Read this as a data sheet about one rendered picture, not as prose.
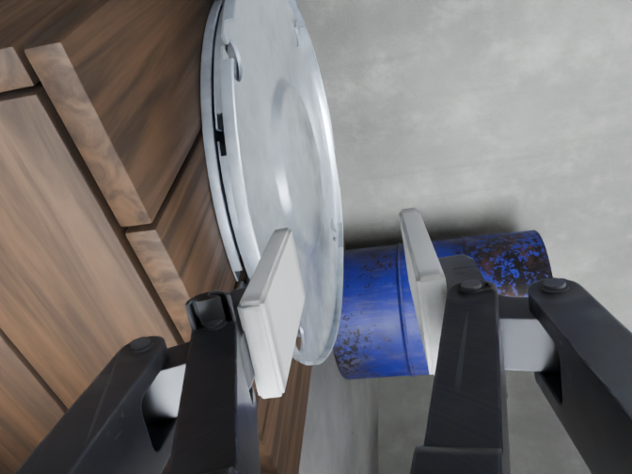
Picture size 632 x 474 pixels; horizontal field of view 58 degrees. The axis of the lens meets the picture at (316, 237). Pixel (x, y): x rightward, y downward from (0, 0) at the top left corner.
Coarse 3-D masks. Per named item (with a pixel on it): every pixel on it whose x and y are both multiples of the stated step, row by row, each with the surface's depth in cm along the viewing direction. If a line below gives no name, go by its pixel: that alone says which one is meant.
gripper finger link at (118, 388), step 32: (128, 352) 14; (160, 352) 14; (96, 384) 13; (128, 384) 13; (64, 416) 12; (96, 416) 12; (128, 416) 12; (64, 448) 11; (96, 448) 11; (128, 448) 12; (160, 448) 14
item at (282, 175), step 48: (240, 0) 33; (288, 0) 46; (240, 48) 32; (288, 48) 44; (240, 96) 32; (288, 96) 40; (240, 144) 31; (288, 144) 38; (240, 192) 29; (288, 192) 37; (336, 192) 57; (336, 240) 55; (336, 288) 52; (336, 336) 47
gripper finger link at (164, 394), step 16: (240, 288) 19; (176, 352) 15; (176, 368) 14; (160, 384) 14; (176, 384) 14; (144, 400) 14; (160, 400) 14; (176, 400) 15; (144, 416) 15; (160, 416) 15; (176, 416) 15
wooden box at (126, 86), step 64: (0, 0) 31; (64, 0) 27; (128, 0) 28; (192, 0) 36; (0, 64) 23; (64, 64) 23; (128, 64) 27; (192, 64) 35; (0, 128) 25; (64, 128) 25; (128, 128) 26; (192, 128) 34; (0, 192) 27; (64, 192) 27; (128, 192) 27; (192, 192) 33; (0, 256) 30; (64, 256) 30; (128, 256) 29; (192, 256) 32; (0, 320) 34; (64, 320) 33; (128, 320) 32; (0, 384) 38; (64, 384) 37; (0, 448) 44
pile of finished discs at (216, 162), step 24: (216, 0) 40; (216, 24) 39; (216, 48) 36; (216, 72) 35; (216, 96) 35; (216, 120) 35; (216, 144) 37; (216, 168) 35; (216, 192) 35; (216, 216) 35; (240, 240) 36; (240, 264) 37
